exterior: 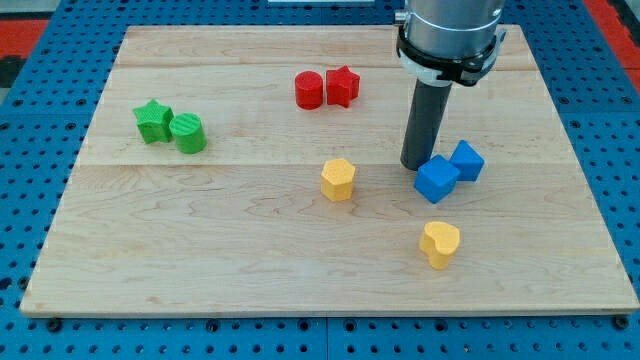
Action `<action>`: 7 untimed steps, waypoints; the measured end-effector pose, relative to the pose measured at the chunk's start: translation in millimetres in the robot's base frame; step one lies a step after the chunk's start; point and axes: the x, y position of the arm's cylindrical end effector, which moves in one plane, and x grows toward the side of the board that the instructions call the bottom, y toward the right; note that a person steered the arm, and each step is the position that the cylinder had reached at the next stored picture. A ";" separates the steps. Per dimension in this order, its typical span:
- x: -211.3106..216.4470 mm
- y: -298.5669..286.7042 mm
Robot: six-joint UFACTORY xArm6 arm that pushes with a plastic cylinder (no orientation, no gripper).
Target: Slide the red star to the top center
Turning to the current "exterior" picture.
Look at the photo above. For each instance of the blue pentagon block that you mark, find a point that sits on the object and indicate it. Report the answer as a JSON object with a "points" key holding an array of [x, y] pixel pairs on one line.
{"points": [[467, 160]]}

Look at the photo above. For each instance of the blue cube block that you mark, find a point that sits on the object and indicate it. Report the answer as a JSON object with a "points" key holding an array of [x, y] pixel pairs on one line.
{"points": [[436, 179]]}

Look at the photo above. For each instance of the red star block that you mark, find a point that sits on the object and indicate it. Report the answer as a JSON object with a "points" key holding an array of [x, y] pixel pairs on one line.
{"points": [[342, 86]]}

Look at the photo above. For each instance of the light wooden board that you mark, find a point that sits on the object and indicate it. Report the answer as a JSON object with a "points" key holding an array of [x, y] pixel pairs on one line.
{"points": [[241, 228]]}

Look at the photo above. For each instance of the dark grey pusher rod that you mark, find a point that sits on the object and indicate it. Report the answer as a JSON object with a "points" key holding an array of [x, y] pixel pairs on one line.
{"points": [[425, 116]]}

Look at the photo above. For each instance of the green cylinder block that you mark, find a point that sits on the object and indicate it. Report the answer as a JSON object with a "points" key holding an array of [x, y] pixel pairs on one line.
{"points": [[188, 133]]}

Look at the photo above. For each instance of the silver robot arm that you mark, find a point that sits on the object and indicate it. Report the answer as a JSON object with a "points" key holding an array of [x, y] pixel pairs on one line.
{"points": [[446, 41]]}

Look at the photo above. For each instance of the red cylinder block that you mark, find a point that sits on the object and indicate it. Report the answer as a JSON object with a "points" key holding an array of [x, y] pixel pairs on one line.
{"points": [[309, 92]]}

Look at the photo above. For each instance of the yellow hexagon block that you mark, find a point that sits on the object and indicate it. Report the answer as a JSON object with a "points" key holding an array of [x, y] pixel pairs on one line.
{"points": [[337, 179]]}

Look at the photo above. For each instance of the yellow heart block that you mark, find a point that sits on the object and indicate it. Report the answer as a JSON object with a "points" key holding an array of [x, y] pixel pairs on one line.
{"points": [[439, 242]]}

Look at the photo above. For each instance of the green star block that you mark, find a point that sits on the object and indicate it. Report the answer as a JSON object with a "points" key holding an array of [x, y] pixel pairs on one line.
{"points": [[153, 121]]}

